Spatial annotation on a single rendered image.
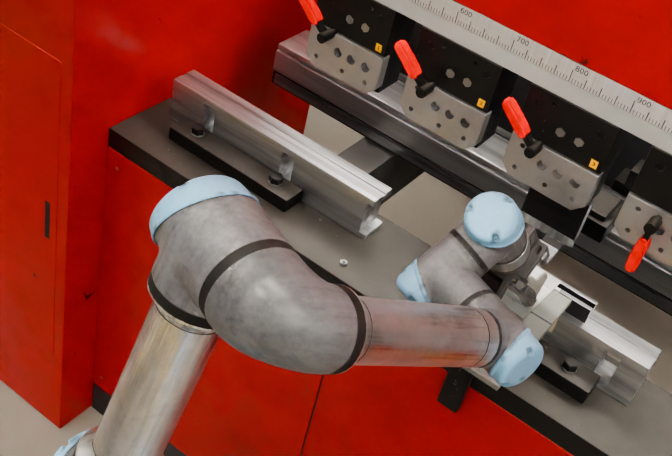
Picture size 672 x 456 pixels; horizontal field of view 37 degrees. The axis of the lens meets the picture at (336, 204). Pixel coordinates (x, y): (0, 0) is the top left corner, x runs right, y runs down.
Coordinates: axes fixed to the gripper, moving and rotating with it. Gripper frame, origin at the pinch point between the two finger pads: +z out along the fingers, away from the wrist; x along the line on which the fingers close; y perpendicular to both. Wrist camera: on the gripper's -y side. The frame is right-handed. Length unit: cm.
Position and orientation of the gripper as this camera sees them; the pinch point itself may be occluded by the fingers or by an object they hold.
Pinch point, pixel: (510, 293)
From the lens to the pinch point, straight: 165.6
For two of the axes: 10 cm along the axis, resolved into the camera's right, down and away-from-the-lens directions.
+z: 2.7, 3.3, 9.1
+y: 6.0, -7.9, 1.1
